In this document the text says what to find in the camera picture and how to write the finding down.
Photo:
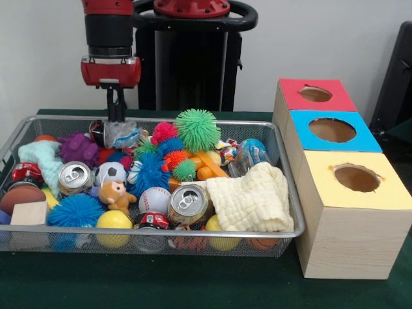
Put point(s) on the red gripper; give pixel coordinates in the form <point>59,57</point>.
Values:
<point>111,75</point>

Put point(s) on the crushed clear plastic bottle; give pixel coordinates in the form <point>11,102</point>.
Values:
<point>124,135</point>

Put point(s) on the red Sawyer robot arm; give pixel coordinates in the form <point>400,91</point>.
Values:
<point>109,25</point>

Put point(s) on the wooden box with three holes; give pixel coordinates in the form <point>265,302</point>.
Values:
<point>347,244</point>

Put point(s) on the purple spiky rubber ball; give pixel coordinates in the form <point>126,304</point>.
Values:
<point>78,149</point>

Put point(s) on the green spiky rubber ball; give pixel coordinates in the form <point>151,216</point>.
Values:
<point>198,130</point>

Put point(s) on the orange plush toy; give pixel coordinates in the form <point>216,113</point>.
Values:
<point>114,196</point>

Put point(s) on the mint knitted cloth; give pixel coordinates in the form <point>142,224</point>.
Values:
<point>42,161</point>

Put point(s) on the white baseball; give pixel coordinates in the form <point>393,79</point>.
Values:
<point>154,199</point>

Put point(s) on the blue spiky ball with eyes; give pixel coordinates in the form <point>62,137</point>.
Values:
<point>75,210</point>

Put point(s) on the opened silver drink can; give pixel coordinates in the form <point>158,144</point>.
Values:
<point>188,204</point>

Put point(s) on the brown toy football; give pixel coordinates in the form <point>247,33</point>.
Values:
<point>22,199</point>

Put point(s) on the plain wooden block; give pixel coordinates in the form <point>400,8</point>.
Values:
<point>29,214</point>

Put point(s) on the cream waffle cloth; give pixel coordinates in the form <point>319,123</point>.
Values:
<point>251,196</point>

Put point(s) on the black upright panel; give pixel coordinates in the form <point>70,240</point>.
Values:
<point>396,74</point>

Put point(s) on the side table with green cloth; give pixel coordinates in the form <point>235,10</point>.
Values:
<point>402,132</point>

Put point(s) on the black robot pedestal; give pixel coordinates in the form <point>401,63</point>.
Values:
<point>193,64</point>

